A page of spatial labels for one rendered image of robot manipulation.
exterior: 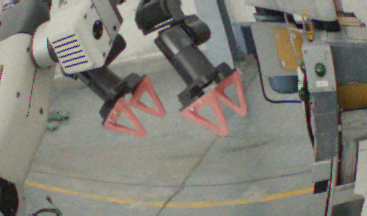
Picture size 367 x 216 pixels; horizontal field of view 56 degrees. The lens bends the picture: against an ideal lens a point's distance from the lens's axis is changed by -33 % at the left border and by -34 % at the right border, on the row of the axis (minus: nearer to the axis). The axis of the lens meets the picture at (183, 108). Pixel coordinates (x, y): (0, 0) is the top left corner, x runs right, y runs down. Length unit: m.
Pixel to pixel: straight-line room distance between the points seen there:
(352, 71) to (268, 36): 0.48
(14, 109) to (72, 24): 0.19
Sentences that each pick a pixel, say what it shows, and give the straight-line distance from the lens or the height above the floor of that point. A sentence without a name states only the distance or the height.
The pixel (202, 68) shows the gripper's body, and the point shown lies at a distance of 0.86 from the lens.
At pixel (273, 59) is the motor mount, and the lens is 1.28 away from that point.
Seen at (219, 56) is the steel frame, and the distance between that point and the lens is 5.97.
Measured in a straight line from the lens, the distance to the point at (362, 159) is 1.15.
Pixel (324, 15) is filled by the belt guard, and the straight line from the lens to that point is 0.96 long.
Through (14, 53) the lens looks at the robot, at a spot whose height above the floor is 1.46.
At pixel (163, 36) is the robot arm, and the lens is 0.87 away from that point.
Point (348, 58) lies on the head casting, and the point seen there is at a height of 1.30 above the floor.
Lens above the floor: 1.50
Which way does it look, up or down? 17 degrees down
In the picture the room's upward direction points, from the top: 12 degrees counter-clockwise
